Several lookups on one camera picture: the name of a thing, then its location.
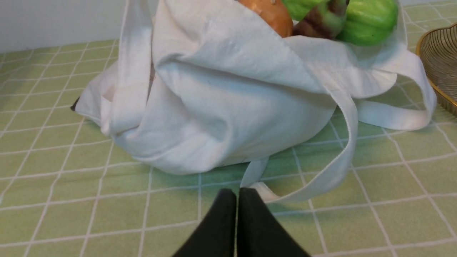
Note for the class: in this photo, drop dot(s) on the gold rimmed glass plate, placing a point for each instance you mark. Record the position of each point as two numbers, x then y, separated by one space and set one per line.
437 50

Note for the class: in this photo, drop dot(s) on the green cucumber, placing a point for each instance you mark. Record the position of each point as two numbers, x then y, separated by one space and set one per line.
368 23

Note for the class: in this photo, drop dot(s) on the white cloth tote bag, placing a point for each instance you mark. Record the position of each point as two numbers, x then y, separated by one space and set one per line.
207 83

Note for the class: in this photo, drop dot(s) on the brown and green vegetable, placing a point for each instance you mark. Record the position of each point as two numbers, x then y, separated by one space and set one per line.
324 21

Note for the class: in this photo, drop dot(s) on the brown onion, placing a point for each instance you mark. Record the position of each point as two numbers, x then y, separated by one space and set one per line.
274 13

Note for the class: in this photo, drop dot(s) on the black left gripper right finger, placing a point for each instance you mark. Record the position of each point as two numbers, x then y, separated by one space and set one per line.
259 234

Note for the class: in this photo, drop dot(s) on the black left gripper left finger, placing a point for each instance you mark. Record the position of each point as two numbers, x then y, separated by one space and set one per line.
215 235

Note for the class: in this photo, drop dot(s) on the green checkered tablecloth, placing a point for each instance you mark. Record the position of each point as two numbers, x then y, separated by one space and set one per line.
68 191

